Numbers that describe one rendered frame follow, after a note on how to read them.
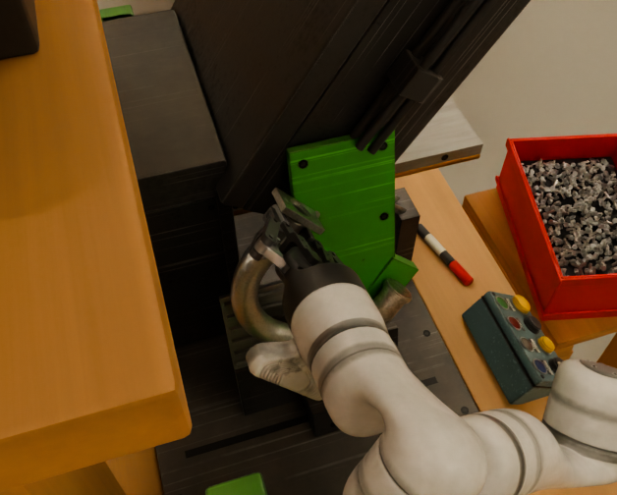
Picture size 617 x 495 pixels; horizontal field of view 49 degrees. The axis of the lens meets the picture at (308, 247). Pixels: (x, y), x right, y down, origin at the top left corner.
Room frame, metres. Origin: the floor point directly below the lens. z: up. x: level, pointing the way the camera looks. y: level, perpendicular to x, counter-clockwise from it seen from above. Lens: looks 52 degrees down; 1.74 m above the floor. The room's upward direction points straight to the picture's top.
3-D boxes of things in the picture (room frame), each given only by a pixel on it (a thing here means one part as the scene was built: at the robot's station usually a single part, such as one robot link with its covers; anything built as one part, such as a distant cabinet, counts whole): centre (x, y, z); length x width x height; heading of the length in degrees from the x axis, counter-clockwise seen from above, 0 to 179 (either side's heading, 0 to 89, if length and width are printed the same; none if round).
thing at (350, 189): (0.52, -0.03, 1.17); 0.13 x 0.12 x 0.20; 18
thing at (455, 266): (0.65, -0.21, 0.91); 0.13 x 0.02 x 0.02; 31
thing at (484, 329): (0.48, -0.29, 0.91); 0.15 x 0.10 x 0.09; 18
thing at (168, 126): (0.63, 0.21, 1.07); 0.30 x 0.18 x 0.34; 18
